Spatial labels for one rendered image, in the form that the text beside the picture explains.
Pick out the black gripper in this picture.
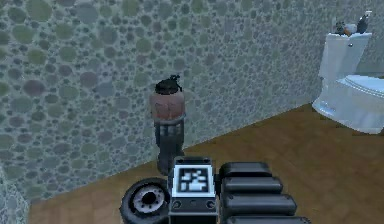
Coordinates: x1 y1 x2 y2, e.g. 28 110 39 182
119 177 172 224

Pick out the white toilet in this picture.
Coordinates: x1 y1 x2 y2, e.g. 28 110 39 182
311 31 384 135

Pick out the grey and orange small object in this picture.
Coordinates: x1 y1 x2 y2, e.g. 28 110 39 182
334 20 358 37

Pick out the black spray bottle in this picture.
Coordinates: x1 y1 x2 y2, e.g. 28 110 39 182
356 10 373 35

